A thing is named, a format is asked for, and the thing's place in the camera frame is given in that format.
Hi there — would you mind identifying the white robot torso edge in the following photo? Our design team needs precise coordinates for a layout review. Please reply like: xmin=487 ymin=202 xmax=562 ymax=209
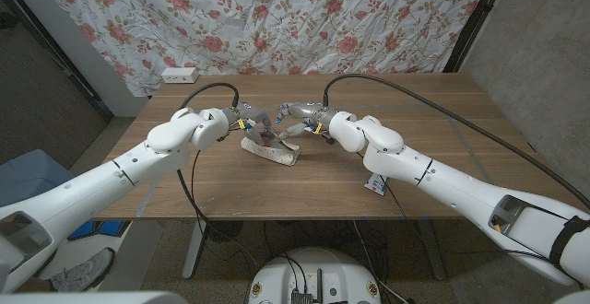
xmin=0 ymin=288 xmax=590 ymax=304

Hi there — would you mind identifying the grey table leg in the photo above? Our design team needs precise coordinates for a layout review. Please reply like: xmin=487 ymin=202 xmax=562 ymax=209
xmin=417 ymin=219 xmax=447 ymax=281

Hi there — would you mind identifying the thin black cable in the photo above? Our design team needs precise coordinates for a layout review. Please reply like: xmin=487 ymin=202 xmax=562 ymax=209
xmin=384 ymin=183 xmax=437 ymax=263
xmin=190 ymin=149 xmax=208 ymax=225

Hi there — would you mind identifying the grey sneaker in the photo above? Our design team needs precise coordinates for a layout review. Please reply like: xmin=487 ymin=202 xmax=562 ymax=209
xmin=48 ymin=247 xmax=116 ymax=293

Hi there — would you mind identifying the cream patterned pen bag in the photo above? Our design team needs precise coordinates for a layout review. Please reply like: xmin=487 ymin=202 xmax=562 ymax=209
xmin=240 ymin=131 xmax=301 ymax=168

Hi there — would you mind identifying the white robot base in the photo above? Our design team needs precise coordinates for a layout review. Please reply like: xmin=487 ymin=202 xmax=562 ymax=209
xmin=248 ymin=247 xmax=383 ymax=304

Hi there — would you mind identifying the blue floor object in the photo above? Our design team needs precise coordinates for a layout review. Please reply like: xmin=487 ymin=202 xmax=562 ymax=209
xmin=68 ymin=219 xmax=124 ymax=241

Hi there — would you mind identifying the white power strip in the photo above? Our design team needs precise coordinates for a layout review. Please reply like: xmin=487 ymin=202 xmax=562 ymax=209
xmin=160 ymin=66 xmax=200 ymax=85

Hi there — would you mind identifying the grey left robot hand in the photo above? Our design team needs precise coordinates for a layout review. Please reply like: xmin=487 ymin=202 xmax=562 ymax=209
xmin=220 ymin=101 xmax=277 ymax=147

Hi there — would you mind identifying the thick black cable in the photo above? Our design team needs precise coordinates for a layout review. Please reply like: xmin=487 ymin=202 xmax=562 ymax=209
xmin=322 ymin=73 xmax=590 ymax=211
xmin=176 ymin=81 xmax=241 ymax=225

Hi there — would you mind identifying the floral rose backdrop cloth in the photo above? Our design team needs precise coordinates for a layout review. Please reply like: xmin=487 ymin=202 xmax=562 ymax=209
xmin=31 ymin=0 xmax=494 ymax=98

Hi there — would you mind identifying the pale blue bin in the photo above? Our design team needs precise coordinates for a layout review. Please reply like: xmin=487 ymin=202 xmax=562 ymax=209
xmin=0 ymin=149 xmax=87 ymax=208

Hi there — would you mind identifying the white toothpaste tube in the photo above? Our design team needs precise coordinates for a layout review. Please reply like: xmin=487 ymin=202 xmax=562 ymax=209
xmin=363 ymin=172 xmax=389 ymax=197

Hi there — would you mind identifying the black round floor object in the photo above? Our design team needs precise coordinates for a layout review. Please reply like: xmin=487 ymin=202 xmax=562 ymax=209
xmin=205 ymin=220 xmax=244 ymax=244

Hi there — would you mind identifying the white table leg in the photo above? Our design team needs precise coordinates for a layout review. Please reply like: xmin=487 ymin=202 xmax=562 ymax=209
xmin=182 ymin=219 xmax=208 ymax=280

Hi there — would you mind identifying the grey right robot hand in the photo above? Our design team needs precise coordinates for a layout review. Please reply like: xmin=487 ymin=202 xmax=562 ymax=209
xmin=275 ymin=101 xmax=340 ymax=142

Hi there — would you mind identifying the black backdrop pole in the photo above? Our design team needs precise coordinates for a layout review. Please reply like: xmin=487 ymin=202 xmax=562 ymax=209
xmin=444 ymin=0 xmax=511 ymax=73
xmin=0 ymin=0 xmax=115 ymax=123

